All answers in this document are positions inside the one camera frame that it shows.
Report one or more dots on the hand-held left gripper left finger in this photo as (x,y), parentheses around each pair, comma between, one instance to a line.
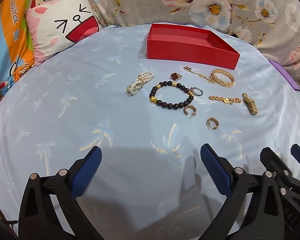
(90,170)

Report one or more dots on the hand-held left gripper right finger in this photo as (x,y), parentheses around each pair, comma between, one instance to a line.
(215,170)

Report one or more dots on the gold hoop earring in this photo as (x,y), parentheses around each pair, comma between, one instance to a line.
(216,125)
(190,107)

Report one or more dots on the gold wristwatch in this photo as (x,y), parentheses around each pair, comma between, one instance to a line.
(250,106)

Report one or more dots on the red cardboard box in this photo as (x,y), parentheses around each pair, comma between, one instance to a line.
(190,55)

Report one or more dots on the light blue palm-print sheet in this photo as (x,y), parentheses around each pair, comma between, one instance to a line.
(90,92)

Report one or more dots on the purple cloth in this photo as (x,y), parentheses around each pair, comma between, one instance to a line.
(287,77)

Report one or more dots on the pink white cat pillow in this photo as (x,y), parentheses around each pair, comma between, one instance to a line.
(52,37)

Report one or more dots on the grey floral blanket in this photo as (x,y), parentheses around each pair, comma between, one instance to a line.
(165,0)

